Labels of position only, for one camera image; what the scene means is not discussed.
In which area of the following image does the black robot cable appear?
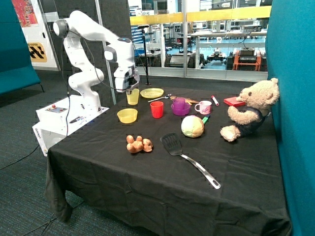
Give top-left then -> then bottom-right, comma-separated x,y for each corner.
61,29 -> 119,137

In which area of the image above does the purple plastic cup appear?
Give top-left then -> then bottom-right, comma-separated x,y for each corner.
173,97 -> 185,110

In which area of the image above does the small orange plush toy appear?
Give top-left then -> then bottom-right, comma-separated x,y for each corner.
126,135 -> 154,153

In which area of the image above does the black metal-handled spatula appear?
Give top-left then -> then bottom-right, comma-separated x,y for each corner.
160,132 -> 221,189

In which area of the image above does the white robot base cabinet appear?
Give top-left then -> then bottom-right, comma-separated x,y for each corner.
32,95 -> 108,156

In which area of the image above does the beige teddy bear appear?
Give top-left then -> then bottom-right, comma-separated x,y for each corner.
220,78 -> 280,142

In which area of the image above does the black pen on cabinet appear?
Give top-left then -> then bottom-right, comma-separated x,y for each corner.
69,117 -> 84,123

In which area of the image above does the red-capped white marker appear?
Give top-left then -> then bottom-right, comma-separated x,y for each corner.
211,95 -> 219,106

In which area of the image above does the yellow plastic cup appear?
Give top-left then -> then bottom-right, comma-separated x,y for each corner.
126,88 -> 140,106

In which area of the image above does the pastel plush ball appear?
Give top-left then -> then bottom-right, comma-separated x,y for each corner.
181,115 -> 204,138

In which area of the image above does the metal spoon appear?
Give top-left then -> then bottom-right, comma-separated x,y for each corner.
148,94 -> 172,103

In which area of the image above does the red flat block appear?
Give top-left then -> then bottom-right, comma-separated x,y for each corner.
223,97 -> 246,107

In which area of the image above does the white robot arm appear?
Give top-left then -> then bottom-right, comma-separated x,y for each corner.
53,10 -> 140,112

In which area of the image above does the black tablecloth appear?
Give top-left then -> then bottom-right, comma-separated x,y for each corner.
45,98 -> 292,236

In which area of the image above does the teal sofa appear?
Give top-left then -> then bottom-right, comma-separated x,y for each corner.
0,0 -> 41,94

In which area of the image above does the pink printed mug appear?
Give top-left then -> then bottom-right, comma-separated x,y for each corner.
194,101 -> 212,115

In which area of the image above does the green highlighter marker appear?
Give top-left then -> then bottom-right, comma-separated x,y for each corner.
202,114 -> 210,124

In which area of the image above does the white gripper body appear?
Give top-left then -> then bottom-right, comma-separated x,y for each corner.
114,67 -> 140,92

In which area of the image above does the red plastic cup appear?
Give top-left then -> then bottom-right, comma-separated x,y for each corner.
150,101 -> 164,118

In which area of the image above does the teal partition panel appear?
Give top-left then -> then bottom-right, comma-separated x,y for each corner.
266,0 -> 315,236

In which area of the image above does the yellow plastic bowl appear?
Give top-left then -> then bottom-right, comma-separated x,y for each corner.
117,108 -> 138,124

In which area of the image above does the purple plastic bowl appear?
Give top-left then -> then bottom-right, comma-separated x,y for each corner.
171,103 -> 191,116

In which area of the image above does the yellow-green plastic plate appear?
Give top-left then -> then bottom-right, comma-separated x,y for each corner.
140,88 -> 164,98

